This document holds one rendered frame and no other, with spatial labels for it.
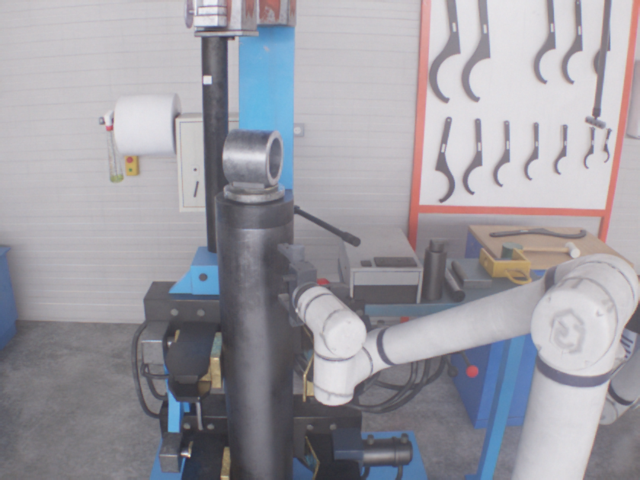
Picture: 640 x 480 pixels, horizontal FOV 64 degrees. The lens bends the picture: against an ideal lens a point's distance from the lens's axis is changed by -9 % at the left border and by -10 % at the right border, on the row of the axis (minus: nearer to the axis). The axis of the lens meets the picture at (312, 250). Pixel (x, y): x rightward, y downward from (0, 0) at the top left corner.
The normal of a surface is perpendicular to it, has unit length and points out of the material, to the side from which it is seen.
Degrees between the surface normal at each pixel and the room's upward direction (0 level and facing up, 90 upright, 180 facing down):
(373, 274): 90
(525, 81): 90
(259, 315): 90
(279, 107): 90
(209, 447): 0
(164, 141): 116
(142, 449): 0
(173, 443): 0
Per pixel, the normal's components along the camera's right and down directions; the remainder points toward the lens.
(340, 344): 0.27, 0.30
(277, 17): -0.21, 0.35
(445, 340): -0.61, 0.41
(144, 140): 0.03, 0.64
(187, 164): 0.04, 0.36
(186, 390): 0.02, -0.93
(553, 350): -0.73, 0.22
